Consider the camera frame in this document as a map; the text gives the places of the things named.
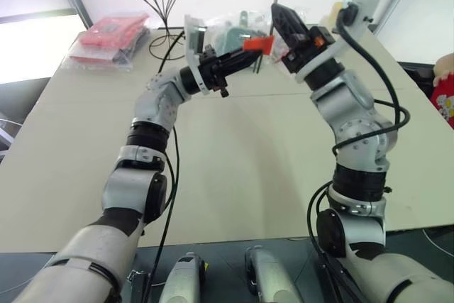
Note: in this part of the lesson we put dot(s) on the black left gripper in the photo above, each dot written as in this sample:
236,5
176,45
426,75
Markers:
213,69

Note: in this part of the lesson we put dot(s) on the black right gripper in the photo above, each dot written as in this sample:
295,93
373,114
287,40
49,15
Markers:
306,47

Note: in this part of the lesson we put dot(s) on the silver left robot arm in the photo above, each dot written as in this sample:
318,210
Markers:
152,104

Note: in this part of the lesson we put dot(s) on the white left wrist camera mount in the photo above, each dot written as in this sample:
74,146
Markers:
191,38

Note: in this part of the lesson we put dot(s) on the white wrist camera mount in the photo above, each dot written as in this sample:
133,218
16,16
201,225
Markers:
191,38
362,12

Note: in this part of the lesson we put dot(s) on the white frame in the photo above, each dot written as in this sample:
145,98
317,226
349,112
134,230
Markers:
8,131

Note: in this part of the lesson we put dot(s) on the plush doll in red dress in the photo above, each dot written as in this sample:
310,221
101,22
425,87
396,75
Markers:
443,93

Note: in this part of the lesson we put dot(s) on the teal plastic part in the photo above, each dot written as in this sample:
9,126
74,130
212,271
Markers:
230,38

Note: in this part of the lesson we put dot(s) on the red items in clear bag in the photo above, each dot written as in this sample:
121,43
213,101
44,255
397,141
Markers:
106,33

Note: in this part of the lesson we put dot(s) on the red hex key holder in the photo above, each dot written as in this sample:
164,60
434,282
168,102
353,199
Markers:
260,44

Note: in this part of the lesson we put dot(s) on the black bin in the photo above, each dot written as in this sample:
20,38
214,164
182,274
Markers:
415,72

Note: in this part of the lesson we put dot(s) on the grey rounded robot leg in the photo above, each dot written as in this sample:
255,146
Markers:
184,278
271,276

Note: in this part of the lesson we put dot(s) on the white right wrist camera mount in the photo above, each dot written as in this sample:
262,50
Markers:
362,12

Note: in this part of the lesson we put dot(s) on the small black hex key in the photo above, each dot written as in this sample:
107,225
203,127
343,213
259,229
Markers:
260,62
255,65

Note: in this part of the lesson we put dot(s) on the clear plastic bag of hardware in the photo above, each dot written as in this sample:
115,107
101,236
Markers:
255,21

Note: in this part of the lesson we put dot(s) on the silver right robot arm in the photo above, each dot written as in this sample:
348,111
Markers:
349,104

